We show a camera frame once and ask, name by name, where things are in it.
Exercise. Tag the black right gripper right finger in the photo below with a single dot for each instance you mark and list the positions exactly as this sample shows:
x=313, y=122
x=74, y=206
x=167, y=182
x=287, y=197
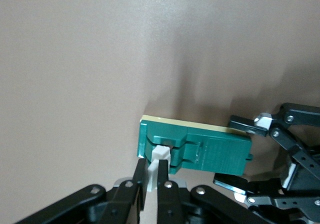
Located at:
x=170, y=204

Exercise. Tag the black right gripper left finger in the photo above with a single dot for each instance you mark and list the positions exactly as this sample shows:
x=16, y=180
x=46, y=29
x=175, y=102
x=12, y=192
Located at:
x=125, y=201

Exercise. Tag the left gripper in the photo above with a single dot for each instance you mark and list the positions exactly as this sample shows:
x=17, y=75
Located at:
x=291, y=176

